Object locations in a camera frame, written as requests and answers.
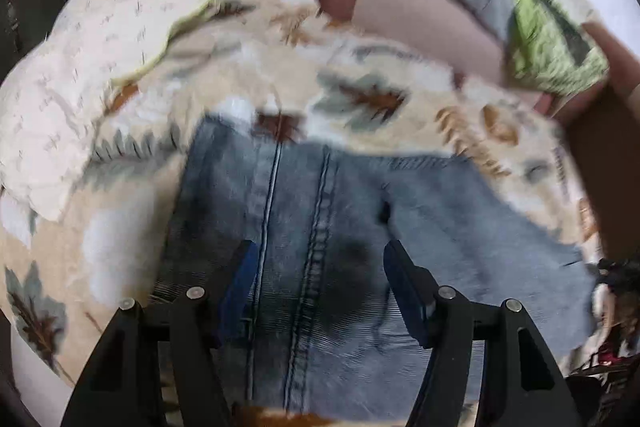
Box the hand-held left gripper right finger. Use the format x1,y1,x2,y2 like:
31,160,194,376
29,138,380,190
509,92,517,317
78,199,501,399
382,239,583,427

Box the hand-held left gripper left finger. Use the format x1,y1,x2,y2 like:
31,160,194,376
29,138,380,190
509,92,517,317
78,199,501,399
60,239,261,427

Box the blue denim pants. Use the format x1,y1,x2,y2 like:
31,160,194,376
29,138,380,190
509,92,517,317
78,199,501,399
150,114,598,427

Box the white crumpled cloth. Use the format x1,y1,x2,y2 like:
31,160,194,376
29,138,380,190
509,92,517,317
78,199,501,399
591,282,623,335

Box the leaf print fleece blanket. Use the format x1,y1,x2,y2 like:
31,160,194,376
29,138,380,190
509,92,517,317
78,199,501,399
0,0,608,427

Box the white printed quilt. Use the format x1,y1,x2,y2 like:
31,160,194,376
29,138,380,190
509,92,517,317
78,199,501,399
0,0,216,223

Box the pink pillow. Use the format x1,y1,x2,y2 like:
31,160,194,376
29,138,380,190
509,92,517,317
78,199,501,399
317,0,566,118

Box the green cloth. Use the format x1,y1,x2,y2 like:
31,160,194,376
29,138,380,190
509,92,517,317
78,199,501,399
500,0,611,98

